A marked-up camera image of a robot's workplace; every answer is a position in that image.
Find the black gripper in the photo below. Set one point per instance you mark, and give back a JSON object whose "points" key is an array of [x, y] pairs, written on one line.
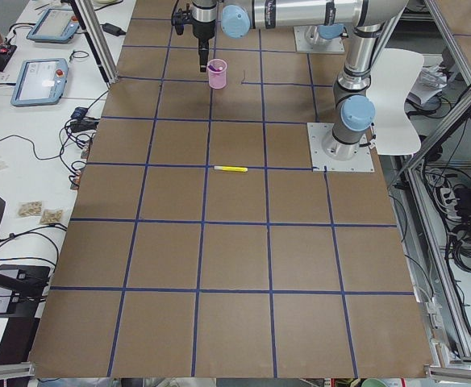
{"points": [[202, 29]]}

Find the purple marker pen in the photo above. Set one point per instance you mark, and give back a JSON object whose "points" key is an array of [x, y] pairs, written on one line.
{"points": [[215, 70]]}

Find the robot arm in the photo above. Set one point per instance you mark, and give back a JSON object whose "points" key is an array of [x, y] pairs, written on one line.
{"points": [[320, 21]]}

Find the pink mesh cup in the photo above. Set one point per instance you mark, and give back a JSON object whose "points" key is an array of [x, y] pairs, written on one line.
{"points": [[217, 81]]}

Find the yellow marker pen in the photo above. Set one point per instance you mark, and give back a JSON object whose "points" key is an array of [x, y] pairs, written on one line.
{"points": [[235, 169]]}

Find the blue teach pendant far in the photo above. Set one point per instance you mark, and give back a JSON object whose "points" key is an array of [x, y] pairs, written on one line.
{"points": [[56, 26]]}

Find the blue teach pendant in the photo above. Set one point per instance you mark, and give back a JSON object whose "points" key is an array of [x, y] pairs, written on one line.
{"points": [[40, 82], [56, 26]]}

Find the blue teach pendant near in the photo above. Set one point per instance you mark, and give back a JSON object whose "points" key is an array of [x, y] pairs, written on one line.
{"points": [[40, 82]]}

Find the white chair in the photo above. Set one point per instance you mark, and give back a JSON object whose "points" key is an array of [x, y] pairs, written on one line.
{"points": [[392, 77]]}

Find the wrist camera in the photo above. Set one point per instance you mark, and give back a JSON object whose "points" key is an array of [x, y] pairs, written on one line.
{"points": [[181, 18]]}

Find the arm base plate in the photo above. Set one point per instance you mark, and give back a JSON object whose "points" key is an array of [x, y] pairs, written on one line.
{"points": [[320, 39], [328, 155]]}

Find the aluminium frame rail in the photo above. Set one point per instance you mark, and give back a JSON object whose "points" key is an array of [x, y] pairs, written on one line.
{"points": [[88, 20]]}

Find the power strip with cables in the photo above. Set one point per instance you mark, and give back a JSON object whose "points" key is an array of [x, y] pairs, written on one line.
{"points": [[455, 202]]}

